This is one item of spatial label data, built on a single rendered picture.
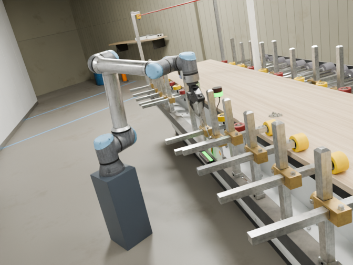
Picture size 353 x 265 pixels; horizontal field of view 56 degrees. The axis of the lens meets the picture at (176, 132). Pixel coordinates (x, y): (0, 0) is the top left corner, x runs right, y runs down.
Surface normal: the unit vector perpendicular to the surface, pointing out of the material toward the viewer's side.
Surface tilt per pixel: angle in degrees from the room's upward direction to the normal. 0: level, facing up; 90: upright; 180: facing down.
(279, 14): 90
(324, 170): 90
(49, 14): 90
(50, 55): 90
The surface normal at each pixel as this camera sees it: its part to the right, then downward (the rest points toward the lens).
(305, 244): -0.19, -0.92
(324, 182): 0.25, 0.29
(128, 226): 0.66, 0.13
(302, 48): -0.72, 0.36
